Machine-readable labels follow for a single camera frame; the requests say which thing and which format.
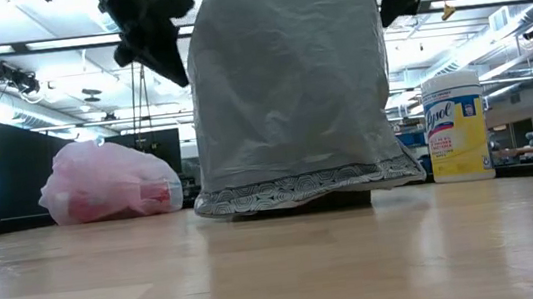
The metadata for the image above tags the black overhead rail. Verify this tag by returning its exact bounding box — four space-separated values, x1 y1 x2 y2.
0 0 533 63

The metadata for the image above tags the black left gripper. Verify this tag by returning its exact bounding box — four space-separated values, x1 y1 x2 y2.
91 0 206 98

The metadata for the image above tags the blue storage bin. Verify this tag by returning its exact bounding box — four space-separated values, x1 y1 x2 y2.
394 129 429 150

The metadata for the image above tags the dark grey trash bin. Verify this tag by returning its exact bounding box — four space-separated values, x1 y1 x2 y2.
231 186 374 224

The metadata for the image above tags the black ceiling-mounted device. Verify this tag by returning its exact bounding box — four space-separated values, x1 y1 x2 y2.
0 55 43 99

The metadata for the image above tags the grey-blue plastic trash bag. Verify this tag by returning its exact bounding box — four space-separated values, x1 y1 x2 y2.
169 0 430 224

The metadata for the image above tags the translucent purple trash bag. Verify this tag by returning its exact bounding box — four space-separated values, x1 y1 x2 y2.
32 129 187 230

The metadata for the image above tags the thin hanging cable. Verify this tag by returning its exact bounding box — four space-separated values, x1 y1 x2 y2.
134 62 157 152
124 61 143 136

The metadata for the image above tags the black partition panel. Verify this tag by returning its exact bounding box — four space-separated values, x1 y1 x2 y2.
0 109 84 221

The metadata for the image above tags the yellow canister with white lid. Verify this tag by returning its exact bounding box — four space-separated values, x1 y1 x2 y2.
418 67 497 187

